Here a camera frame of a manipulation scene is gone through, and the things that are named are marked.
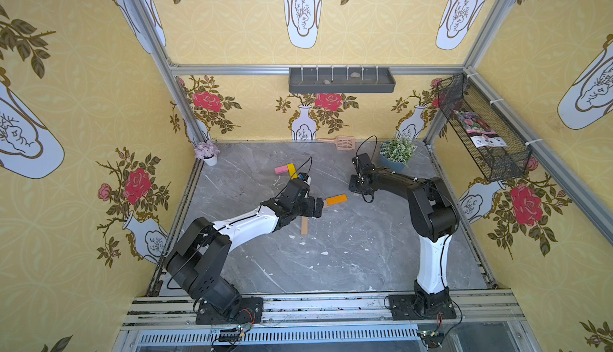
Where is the pink plastic scoop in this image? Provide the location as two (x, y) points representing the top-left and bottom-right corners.
(317, 136), (356, 151)

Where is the orange wooden block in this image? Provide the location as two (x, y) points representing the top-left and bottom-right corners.
(324, 194), (348, 206)

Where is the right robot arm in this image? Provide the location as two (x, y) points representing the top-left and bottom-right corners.
(349, 153), (459, 319)

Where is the green artificial plant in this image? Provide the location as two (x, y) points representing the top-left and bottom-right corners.
(380, 136), (417, 164)

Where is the grey wall shelf tray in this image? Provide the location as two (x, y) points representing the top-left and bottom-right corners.
(288, 66), (397, 94)

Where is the black wire basket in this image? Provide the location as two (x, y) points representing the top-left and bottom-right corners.
(435, 74), (532, 181)

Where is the pink wooden block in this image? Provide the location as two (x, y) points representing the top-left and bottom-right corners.
(275, 165), (288, 175)

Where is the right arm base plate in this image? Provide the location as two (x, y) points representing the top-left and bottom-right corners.
(386, 292), (458, 320)

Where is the blue plant pot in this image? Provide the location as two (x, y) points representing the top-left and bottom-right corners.
(378, 154), (405, 173)

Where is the printed packet in basket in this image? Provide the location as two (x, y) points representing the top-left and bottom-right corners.
(455, 110), (507, 148)

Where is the small pink flower pot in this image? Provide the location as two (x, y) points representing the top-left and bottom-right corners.
(194, 141), (220, 166)

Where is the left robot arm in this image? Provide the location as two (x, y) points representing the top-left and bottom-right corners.
(164, 173), (323, 319)

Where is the aluminium front rail frame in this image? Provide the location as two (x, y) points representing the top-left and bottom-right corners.
(113, 289), (540, 351)

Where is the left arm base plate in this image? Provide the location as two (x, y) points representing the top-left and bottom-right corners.
(196, 297), (263, 325)

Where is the yellow wooden block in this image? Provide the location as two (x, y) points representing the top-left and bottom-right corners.
(287, 164), (298, 180)

